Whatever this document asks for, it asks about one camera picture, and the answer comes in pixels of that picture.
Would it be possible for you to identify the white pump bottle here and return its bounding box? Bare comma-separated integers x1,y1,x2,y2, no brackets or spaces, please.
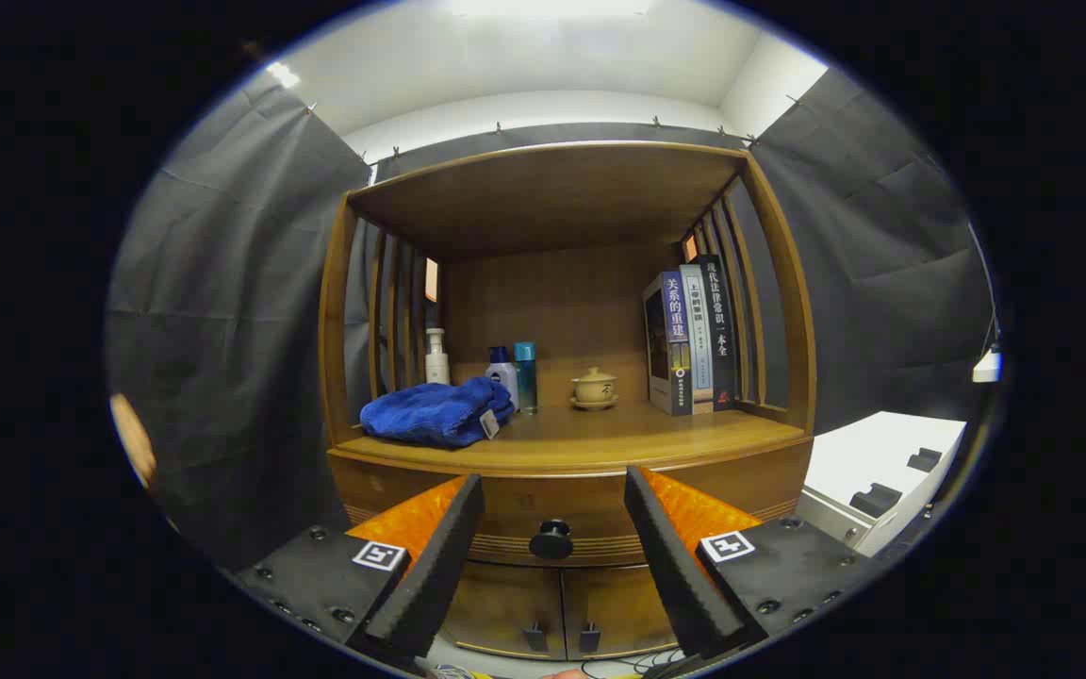
424,328,451,386

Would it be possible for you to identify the blue towel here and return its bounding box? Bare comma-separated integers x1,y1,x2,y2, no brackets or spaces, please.
360,377,516,449

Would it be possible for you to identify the blue spine book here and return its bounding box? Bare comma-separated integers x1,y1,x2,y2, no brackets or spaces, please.
643,271,695,417

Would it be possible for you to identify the white bottle with blue cap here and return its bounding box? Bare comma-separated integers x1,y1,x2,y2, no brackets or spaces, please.
485,346,520,413

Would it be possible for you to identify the beige lidded teacup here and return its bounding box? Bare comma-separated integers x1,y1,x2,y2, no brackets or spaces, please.
570,367,619,411

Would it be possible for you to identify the wooden cabinet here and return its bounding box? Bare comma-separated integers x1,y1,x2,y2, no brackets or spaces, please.
317,141,817,661

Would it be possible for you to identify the wooden countertop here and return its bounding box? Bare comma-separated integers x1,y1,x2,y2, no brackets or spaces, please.
331,401,808,472

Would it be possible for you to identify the pale spine book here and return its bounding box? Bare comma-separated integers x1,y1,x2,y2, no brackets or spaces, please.
680,263,716,413

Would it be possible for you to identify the teal bottle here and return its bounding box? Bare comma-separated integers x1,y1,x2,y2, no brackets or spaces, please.
514,341,538,414

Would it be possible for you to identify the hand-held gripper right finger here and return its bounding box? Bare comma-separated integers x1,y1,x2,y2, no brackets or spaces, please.
624,465,874,661

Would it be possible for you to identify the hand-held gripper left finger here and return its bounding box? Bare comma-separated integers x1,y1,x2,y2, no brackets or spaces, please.
232,474,485,672

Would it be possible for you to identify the wooden cabinet door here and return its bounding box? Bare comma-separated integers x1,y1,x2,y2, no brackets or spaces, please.
560,564,685,659
439,561,568,661

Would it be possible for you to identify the white machine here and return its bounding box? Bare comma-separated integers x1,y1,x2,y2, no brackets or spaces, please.
793,411,968,557

